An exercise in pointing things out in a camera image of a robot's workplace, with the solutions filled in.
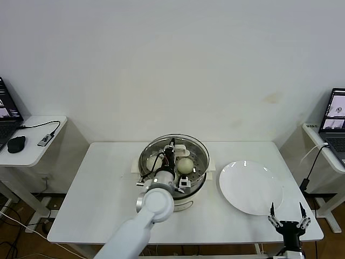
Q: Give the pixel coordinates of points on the perforated steel steamer basket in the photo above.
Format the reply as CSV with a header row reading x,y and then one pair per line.
x,y
198,186

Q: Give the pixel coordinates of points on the small printed desk label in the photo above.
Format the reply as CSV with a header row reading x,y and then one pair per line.
x,y
312,126

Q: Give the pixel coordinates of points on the white side desk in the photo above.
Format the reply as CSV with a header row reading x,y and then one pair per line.
x,y
32,159
310,132

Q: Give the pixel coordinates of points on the black computer mouse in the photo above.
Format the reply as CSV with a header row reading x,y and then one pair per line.
x,y
16,144

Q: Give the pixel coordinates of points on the white steamed baozi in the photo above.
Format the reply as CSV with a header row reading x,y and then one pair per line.
x,y
151,163
185,165

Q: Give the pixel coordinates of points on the grey open laptop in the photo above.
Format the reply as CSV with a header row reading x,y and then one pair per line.
x,y
335,108

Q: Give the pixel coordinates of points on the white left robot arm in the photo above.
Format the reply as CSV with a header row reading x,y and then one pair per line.
x,y
153,205

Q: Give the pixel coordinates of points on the round glass pot lid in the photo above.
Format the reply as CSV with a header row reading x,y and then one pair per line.
x,y
181,149

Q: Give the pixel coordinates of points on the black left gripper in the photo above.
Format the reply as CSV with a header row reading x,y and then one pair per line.
x,y
169,160

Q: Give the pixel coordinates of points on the cream electric cooking pot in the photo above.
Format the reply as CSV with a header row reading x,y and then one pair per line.
x,y
186,205

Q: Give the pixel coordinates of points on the small grey usb hub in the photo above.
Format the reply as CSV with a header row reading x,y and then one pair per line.
x,y
45,139

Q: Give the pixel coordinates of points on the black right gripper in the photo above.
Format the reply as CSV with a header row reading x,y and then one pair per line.
x,y
289,232

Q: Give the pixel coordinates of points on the round white plate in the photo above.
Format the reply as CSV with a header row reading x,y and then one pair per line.
x,y
250,189

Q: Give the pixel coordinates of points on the black open laptop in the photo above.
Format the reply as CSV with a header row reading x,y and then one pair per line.
x,y
8,108

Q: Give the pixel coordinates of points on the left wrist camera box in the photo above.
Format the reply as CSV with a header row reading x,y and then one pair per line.
x,y
184,184

